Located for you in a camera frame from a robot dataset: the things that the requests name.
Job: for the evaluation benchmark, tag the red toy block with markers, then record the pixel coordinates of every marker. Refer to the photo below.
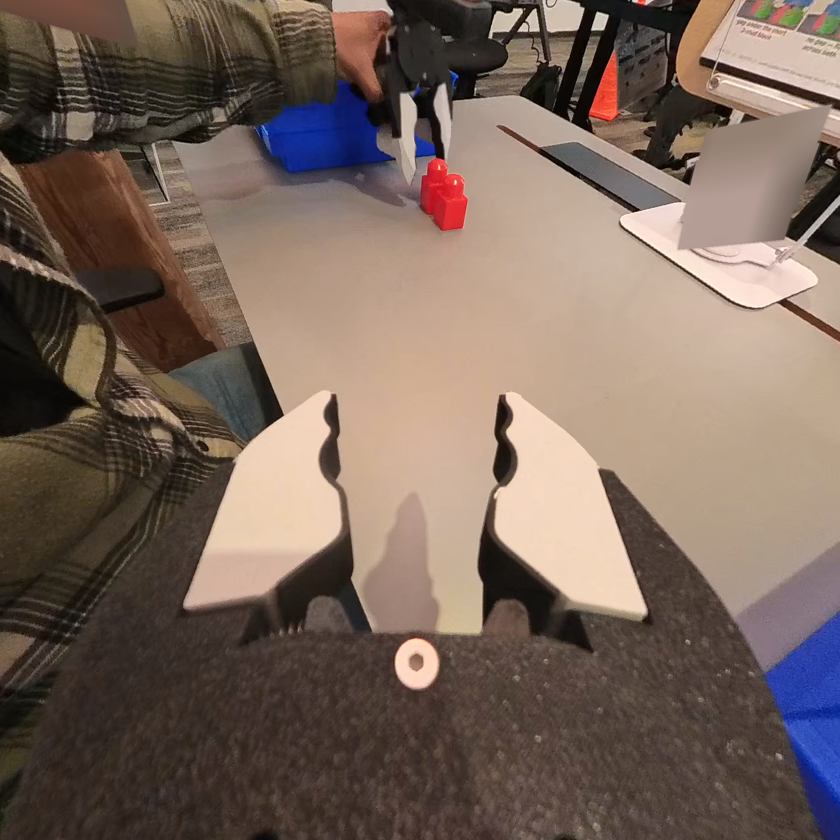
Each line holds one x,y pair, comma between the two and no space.
430,193
451,213

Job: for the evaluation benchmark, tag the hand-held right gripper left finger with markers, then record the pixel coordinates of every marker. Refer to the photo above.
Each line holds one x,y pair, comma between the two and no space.
269,518

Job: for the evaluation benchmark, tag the blue plastic bin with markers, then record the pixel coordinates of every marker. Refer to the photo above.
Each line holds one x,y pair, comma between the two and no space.
814,722
315,138

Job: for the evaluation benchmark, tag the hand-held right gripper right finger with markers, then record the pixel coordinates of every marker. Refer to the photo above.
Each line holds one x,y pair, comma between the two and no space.
564,525

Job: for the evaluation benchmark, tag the orange traffic cone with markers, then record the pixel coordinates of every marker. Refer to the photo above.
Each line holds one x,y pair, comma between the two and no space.
605,95

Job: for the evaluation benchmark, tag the wooden pillar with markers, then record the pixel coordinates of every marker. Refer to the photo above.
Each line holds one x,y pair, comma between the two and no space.
118,249

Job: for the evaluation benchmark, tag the person's left hand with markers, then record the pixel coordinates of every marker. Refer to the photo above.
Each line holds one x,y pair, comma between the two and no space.
358,52

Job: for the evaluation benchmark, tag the black office stool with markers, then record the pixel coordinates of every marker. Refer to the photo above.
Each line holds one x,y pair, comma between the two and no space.
482,52

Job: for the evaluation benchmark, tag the dark printed box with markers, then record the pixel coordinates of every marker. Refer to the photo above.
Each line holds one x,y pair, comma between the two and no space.
643,65

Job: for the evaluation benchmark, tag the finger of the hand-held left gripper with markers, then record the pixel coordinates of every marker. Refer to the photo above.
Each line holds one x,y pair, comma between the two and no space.
445,118
407,138

